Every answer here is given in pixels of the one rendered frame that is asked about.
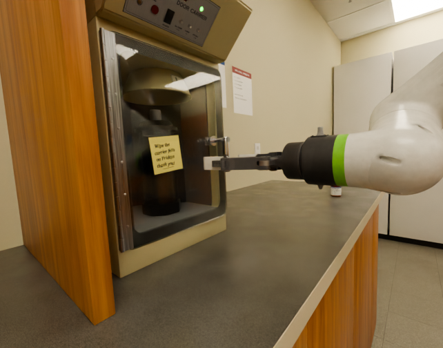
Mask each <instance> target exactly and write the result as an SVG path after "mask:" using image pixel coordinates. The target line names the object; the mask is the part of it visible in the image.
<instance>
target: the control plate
mask: <svg viewBox="0 0 443 348"><path fill-rule="evenodd" d="M142 1H143V3H142V4H141V5H140V6H139V5H138V4H137V0H125V4H124V9H123V12H125V13H127V14H130V15H132V16H134V17H136V18H138V19H141V20H143V21H145V22H147V23H150V24H152V25H154V26H157V27H158V28H161V29H163V30H165V31H168V32H170V33H172V34H174V35H177V36H178V37H181V38H183V39H185V40H188V41H190V42H192V43H194V44H197V45H198V46H201V47H202V46H203V44H204V42H205V40H206V38H207V36H208V33H209V32H210V29H211V27H212V25H213V23H214V21H215V18H216V16H217V14H218V12H219V10H220V7H219V6H218V5H217V4H215V3H213V2H212V1H211V0H188V1H187V2H186V3H185V2H184V0H142ZM153 5H156V6H157V7H158V8H159V12H158V13H157V14H153V13H152V11H151V8H152V6H153ZM200 6H203V7H204V10H203V12H200V11H199V8H200ZM168 9H170V10H172V11H174V12H175V13H174V16H173V19H172V21H171V24H167V23H165V22H164V18H165V16H166V13H167V10H168ZM180 19H182V20H183V23H182V24H180V23H179V20H180ZM188 24H191V25H192V28H188ZM198 28H199V29H200V32H197V31H196V30H197V29H198Z"/></svg>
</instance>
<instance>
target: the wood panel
mask: <svg viewBox="0 0 443 348"><path fill-rule="evenodd" d="M0 75H1V84H2V90H3V99H4V105H5V110H6V120H7V125H8V134H9V140H10V150H11V156H12V165H13V170H14V180H15V185H16V191H17V200H18V206H19V215H20V220H21V230H22V236H23V244H24V245H25V247H26V248H27V249H28V250H29V251H30V252H31V254H33V256H34V257H35V258H36V259H37V260H38V261H39V263H40V264H41V265H42V266H43V267H44V269H45V270H46V271H47V272H48V273H49V274H50V275H51V276H52V277H53V279H54V280H55V281H56V282H57V283H58V285H59V286H60V287H61V288H62V289H63V290H64V291H65V292H66V293H67V295H68V296H69V297H70V298H71V299H72V301H73V302H74V303H75V304H76V305H77V306H78V307H79V308H80V309H81V311H82V312H83V313H84V314H85V315H86V317H87V318H88V319H89V320H90V321H91V323H92V324H93V325H96V324H98V323H100V322H102V321H103V320H105V319H107V318H109V317H111V316H112V315H114V314H115V299H114V292H113V285H112V271H111V264H110V251H109V243H108V230H107V222H106V209H105V202H104V188H103V181H102V174H101V160H100V153H99V139H98V132H97V118H96V111H95V98H94V90H93V83H92V70H91V63H90V49H89V41H88V28H87V21H86V7H85V0H0Z"/></svg>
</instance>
